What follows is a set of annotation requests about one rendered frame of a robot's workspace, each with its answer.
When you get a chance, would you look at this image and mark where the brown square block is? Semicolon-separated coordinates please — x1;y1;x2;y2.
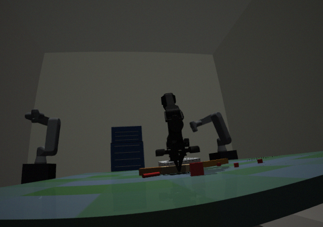
139;166;162;176

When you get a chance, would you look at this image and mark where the brown rectangular bar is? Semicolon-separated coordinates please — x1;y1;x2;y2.
202;158;229;168

